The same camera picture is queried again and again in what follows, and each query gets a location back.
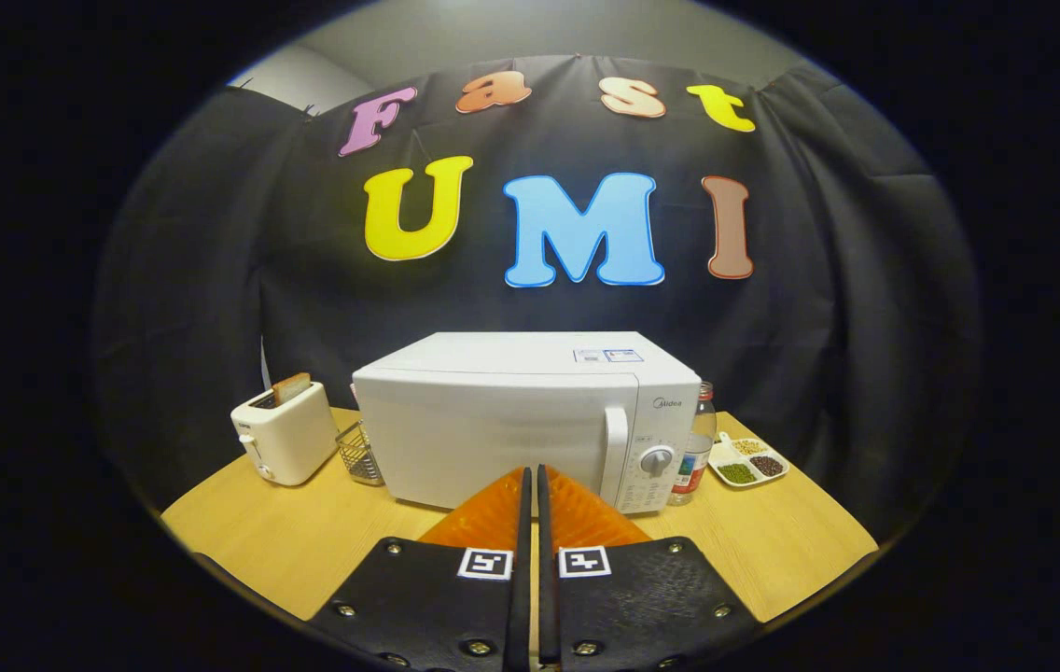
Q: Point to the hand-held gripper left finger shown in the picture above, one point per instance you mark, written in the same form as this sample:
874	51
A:
427	607

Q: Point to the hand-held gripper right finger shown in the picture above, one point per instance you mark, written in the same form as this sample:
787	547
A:
642	607

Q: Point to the white microwave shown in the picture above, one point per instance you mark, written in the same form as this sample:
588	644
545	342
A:
493	420

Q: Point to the clear bottle with red label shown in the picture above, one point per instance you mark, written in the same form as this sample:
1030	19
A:
696	457

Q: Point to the white divided dish of beans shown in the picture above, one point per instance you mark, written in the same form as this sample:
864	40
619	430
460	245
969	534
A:
749	462

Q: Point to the white toaster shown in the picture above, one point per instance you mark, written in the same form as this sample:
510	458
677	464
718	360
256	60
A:
292	439

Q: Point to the toast slice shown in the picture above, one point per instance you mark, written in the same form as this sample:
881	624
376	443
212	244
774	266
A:
292	387

